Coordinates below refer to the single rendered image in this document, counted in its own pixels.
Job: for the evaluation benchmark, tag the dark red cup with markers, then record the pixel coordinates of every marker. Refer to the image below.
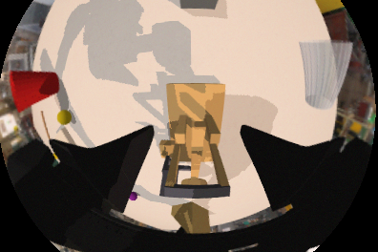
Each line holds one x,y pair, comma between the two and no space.
30,87

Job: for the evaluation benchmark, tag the purple ball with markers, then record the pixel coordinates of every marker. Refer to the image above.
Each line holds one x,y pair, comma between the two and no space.
133,196

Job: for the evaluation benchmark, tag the wooden toy catapult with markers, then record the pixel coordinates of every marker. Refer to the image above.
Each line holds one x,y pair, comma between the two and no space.
195,116

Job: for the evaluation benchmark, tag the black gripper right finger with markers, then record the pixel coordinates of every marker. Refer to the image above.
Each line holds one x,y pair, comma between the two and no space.
284,167

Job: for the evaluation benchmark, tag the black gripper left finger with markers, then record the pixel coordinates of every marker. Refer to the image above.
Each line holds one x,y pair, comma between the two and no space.
112,168

